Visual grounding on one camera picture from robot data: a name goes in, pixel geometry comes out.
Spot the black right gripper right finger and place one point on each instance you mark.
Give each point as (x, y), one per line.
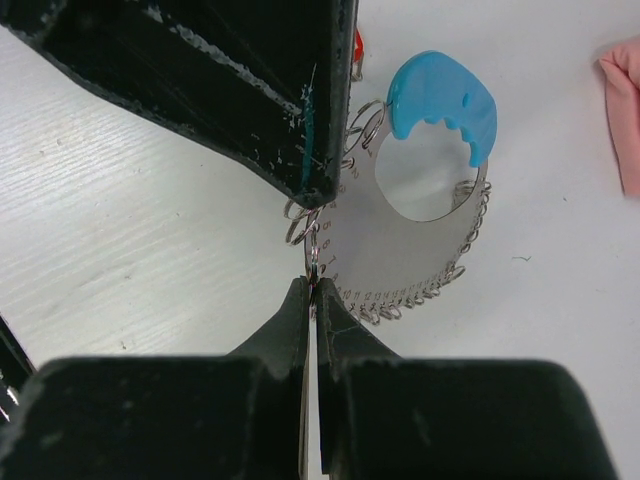
(383, 416)

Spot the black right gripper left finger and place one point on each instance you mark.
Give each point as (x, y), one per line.
(242, 415)

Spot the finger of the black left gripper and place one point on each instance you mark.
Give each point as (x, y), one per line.
(265, 83)

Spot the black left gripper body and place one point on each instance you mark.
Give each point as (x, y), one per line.
(15, 369)

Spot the key with red tag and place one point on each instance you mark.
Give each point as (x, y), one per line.
(358, 57)

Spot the pink cloth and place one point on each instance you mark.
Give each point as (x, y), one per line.
(620, 66)

